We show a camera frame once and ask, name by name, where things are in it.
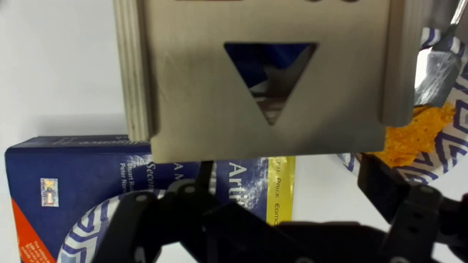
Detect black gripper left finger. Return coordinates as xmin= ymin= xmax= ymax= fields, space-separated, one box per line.
xmin=91 ymin=160 xmax=231 ymax=263

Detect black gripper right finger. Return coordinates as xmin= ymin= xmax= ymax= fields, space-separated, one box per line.
xmin=357 ymin=154 xmax=468 ymax=263

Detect wooden shape sorter lid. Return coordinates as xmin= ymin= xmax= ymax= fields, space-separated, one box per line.
xmin=146 ymin=0 xmax=392 ymax=165

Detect wooden shape sorter box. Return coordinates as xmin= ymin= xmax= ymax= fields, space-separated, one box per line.
xmin=113 ymin=0 xmax=432 ymax=144

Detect orange tortilla chips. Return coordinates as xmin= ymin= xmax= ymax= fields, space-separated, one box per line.
xmin=372 ymin=103 xmax=458 ymax=170

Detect patterned paper bowl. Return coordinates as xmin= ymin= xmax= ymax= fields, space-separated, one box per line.
xmin=340 ymin=25 xmax=468 ymax=187

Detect blue book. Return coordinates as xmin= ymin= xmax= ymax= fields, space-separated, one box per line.
xmin=3 ymin=135 xmax=297 ymax=263

